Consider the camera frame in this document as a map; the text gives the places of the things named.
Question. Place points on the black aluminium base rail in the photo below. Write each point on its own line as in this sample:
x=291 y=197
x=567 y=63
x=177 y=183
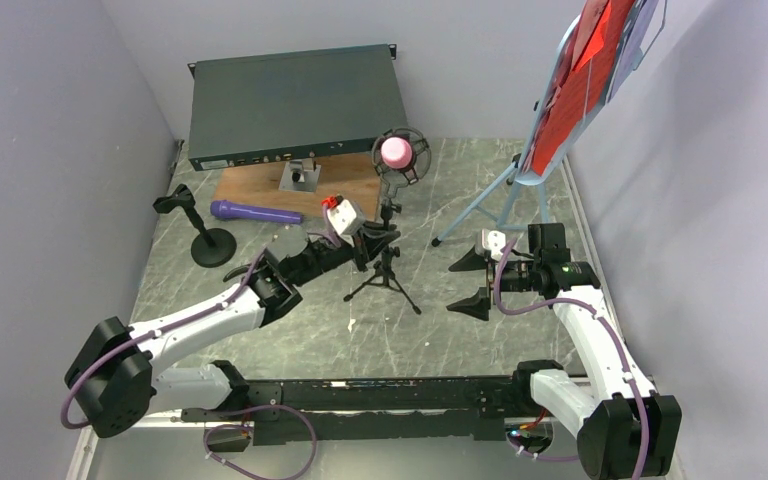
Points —
x=276 y=412

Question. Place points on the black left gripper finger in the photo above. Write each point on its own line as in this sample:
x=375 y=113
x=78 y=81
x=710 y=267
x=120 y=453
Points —
x=381 y=231
x=382 y=250

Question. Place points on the purple microphone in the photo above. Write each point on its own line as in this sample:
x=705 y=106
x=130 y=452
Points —
x=227 y=210

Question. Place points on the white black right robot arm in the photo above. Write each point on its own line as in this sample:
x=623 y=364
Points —
x=623 y=427

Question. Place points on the pink microphone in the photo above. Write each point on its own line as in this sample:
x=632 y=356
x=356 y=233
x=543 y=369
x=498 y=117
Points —
x=401 y=157

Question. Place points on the black round-base mic stand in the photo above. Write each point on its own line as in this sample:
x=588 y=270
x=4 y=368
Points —
x=212 y=247

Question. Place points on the black wire stripper pliers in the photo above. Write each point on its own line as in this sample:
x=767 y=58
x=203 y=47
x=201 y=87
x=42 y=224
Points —
x=238 y=272

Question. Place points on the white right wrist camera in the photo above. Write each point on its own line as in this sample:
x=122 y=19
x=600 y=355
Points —
x=490 y=244

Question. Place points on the wooden board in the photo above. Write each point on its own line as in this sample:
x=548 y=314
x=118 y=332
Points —
x=257 y=184

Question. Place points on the black tripod mic stand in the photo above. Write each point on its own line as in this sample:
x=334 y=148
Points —
x=384 y=276

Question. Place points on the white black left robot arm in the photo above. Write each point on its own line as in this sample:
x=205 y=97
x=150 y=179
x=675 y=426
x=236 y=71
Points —
x=125 y=372

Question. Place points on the dark green rack unit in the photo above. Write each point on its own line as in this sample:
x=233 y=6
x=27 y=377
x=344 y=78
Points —
x=284 y=106

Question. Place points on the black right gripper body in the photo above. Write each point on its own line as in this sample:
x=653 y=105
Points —
x=517 y=275

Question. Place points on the red sheet music papers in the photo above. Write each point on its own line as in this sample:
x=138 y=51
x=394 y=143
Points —
x=580 y=83

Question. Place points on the light blue music stand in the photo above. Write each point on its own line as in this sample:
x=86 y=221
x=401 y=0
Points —
x=496 y=201

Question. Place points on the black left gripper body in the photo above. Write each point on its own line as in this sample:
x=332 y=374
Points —
x=359 y=249

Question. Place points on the grey metal bracket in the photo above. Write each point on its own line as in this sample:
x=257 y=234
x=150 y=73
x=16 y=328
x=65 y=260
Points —
x=300 y=175

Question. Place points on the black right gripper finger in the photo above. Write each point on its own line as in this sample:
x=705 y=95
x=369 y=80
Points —
x=477 y=306
x=475 y=259

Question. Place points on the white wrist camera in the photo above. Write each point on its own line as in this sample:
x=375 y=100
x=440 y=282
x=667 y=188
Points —
x=343 y=217
x=490 y=244

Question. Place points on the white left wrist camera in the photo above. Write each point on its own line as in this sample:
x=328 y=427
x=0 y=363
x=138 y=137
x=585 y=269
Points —
x=343 y=217

